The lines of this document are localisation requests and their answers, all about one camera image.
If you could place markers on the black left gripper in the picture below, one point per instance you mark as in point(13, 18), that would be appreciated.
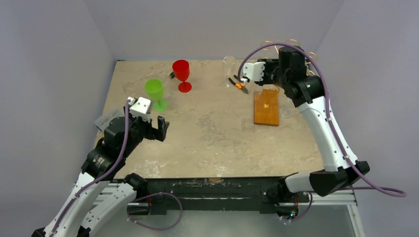
point(153, 133)

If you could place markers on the clear round wine glass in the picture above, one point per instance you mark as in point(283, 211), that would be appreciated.
point(286, 110)

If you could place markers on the clear champagne flute with label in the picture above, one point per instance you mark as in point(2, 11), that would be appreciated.
point(266, 92)

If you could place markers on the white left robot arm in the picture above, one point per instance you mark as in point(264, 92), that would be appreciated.
point(78, 217)

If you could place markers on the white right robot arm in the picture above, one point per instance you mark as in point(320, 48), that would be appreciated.
point(341, 167)

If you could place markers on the wooden rack base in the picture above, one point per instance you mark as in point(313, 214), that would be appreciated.
point(266, 113)

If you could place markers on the clear tall flute glass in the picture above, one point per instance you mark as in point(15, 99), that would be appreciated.
point(229, 67)

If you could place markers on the orange black pliers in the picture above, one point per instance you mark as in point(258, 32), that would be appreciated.
point(238, 84)

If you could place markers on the green plastic goblet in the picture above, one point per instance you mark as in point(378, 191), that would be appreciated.
point(155, 90)

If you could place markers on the clear plastic screw box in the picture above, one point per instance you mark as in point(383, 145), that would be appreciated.
point(104, 120)

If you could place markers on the red plastic goblet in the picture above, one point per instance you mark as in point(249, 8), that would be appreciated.
point(182, 72)

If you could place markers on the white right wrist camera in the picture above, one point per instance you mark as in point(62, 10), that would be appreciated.
point(253, 71)

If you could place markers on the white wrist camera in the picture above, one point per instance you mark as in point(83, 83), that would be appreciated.
point(139, 106)
point(253, 71)

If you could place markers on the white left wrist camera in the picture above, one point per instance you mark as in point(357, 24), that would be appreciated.
point(139, 106)

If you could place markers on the gold wire glass rack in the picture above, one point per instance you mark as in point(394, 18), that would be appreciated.
point(310, 56)

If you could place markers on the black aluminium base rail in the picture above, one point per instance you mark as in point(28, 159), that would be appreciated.
point(259, 194)

